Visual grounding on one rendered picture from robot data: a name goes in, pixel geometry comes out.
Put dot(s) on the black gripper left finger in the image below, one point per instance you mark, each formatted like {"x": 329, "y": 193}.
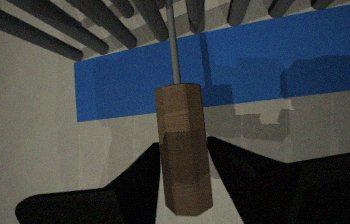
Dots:
{"x": 131, "y": 198}

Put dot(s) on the brown-handled metal rod tool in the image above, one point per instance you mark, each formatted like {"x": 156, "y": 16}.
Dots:
{"x": 182, "y": 139}

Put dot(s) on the blue flat strip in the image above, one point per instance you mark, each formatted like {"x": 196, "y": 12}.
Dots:
{"x": 293, "y": 56}

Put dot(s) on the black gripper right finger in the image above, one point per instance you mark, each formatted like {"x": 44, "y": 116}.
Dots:
{"x": 266, "y": 191}

